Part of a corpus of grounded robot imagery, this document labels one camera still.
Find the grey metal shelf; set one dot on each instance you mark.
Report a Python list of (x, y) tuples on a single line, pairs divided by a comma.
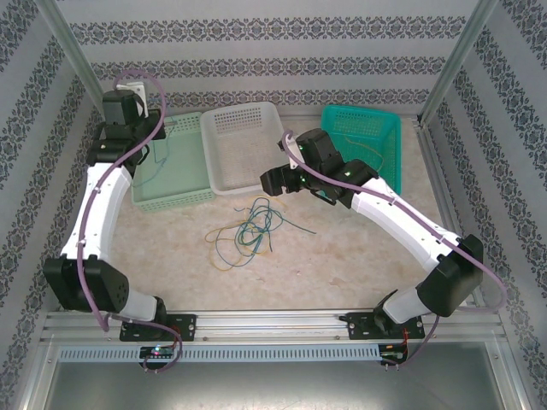
[(273, 388)]

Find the white plastic basket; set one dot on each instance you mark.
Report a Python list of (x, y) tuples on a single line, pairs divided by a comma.
[(243, 149)]

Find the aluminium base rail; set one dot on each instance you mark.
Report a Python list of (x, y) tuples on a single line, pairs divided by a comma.
[(273, 324)]

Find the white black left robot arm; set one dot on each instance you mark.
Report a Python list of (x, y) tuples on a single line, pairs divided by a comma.
[(102, 213)]

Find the aluminium frame post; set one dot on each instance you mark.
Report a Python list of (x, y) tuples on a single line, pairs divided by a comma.
[(457, 64), (80, 64)]

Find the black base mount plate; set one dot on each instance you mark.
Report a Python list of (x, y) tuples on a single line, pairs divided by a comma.
[(359, 326), (188, 326)]

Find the small circuit board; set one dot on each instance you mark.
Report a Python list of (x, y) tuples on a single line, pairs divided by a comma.
[(393, 353), (158, 352)]

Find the teal plastic basket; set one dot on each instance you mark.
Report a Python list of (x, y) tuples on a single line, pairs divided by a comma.
[(363, 124)]

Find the light green plastic basket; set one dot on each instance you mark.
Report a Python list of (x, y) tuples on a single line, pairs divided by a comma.
[(184, 171)]

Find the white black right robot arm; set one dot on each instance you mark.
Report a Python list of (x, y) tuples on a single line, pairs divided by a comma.
[(401, 222)]

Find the aluminium frame side beam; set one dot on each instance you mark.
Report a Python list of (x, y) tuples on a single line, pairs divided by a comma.
[(437, 171)]

